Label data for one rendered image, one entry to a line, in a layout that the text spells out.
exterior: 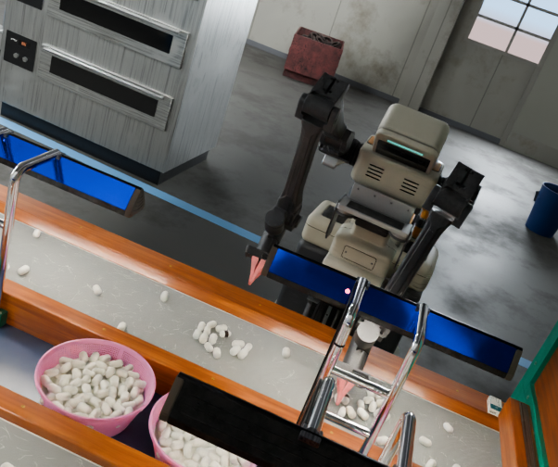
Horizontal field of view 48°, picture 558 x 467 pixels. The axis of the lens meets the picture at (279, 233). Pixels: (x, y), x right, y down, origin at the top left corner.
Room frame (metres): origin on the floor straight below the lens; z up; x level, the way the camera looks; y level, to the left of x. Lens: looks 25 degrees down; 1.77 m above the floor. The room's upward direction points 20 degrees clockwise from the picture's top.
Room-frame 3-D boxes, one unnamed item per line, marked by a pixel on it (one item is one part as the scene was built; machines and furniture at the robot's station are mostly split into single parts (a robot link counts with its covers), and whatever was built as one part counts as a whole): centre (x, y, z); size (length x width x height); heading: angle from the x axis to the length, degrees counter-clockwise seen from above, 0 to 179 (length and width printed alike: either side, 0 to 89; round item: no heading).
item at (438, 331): (1.32, -0.30, 1.08); 0.62 x 0.08 x 0.07; 83
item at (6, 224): (1.36, 0.67, 0.90); 0.20 x 0.19 x 0.45; 83
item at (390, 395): (1.24, -0.29, 0.90); 0.20 x 0.19 x 0.45; 83
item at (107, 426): (1.11, 0.28, 0.72); 0.27 x 0.27 x 0.10
